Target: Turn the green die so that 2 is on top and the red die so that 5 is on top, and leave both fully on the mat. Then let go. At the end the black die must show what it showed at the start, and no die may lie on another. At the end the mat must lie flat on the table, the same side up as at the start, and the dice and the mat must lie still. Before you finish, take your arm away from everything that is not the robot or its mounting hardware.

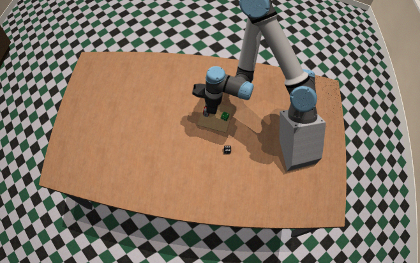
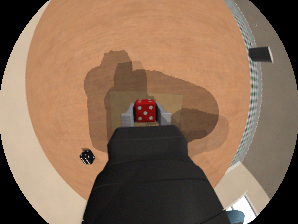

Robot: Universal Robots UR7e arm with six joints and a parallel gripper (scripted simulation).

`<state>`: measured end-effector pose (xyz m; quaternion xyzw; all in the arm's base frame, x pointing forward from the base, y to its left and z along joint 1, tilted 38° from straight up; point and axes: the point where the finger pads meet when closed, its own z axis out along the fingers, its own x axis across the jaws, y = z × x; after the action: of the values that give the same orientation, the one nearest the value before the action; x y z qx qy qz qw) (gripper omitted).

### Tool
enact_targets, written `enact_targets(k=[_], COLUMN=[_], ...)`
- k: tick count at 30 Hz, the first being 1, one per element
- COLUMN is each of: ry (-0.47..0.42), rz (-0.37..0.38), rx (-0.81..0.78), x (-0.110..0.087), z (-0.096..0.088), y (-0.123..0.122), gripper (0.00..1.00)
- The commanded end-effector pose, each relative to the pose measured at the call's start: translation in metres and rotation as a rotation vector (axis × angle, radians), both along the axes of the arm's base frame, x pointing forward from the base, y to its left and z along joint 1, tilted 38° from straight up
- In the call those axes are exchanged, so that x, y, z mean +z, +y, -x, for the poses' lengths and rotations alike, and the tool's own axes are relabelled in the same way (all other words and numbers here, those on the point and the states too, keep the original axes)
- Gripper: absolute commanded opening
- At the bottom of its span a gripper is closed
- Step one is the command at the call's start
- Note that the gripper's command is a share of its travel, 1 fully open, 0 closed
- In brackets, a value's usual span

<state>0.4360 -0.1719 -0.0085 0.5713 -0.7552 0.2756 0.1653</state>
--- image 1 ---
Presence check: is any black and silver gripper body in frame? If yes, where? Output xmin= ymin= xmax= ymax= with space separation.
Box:
xmin=192 ymin=84 xmax=223 ymax=114

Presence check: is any green die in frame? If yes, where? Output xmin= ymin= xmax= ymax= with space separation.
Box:
xmin=221 ymin=112 xmax=229 ymax=121

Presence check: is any black die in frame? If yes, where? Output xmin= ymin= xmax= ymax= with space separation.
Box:
xmin=224 ymin=146 xmax=231 ymax=154

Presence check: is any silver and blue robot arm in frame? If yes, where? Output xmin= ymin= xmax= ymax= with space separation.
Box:
xmin=206 ymin=0 xmax=317 ymax=124

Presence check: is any tan square mat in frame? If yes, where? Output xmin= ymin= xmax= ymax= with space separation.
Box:
xmin=198 ymin=103 xmax=233 ymax=133

